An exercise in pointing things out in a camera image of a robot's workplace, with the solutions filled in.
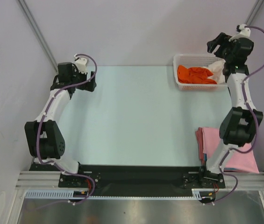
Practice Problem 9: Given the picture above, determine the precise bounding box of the white t shirt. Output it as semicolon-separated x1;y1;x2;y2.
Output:
207;60;225;84

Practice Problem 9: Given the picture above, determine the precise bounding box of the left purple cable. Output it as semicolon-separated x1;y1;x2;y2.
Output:
25;54;98;212

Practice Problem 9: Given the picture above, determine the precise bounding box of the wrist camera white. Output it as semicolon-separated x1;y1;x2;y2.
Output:
74;54;88;74
228;24;251;42

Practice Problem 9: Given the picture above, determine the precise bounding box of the orange t shirt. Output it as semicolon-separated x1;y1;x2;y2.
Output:
177;65;217;84

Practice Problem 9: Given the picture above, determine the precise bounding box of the white plastic basket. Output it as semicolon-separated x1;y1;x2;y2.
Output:
173;54;227;91

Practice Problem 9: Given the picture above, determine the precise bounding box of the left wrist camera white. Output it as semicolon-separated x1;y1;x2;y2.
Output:
74;54;88;74

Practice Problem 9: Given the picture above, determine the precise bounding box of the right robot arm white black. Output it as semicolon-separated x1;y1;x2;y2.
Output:
198;33;263;188

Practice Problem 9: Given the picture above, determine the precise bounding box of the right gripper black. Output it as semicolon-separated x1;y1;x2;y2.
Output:
207;33;237;63

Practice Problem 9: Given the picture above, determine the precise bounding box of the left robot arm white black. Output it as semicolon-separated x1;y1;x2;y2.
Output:
24;57;96;187

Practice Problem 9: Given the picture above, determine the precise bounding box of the aluminium frame rail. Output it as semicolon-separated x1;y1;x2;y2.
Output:
15;171;264;191

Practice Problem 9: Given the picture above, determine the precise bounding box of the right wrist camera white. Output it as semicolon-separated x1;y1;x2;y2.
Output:
228;24;251;42

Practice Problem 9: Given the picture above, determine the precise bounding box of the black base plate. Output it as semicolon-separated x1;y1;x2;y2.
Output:
29;163;226;197

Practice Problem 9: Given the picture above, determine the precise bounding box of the white slotted cable duct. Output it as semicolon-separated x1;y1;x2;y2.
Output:
25;189;214;201

